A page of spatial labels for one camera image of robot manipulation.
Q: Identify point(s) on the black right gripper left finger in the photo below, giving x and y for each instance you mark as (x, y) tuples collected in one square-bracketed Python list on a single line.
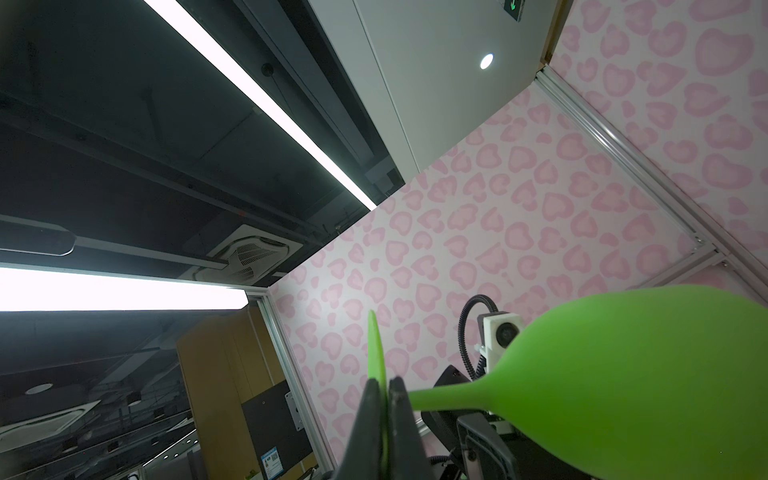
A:
[(363, 454)]

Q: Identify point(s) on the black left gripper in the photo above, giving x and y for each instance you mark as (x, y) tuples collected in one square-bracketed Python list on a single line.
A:
[(484, 446)]

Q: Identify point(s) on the green wine glass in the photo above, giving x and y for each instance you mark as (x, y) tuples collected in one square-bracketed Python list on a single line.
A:
[(659, 383)]

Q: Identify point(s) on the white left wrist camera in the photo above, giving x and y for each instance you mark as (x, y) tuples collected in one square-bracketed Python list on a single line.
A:
[(497, 331)]

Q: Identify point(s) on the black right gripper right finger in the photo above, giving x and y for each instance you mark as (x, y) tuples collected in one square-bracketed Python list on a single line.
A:
[(406, 457)]

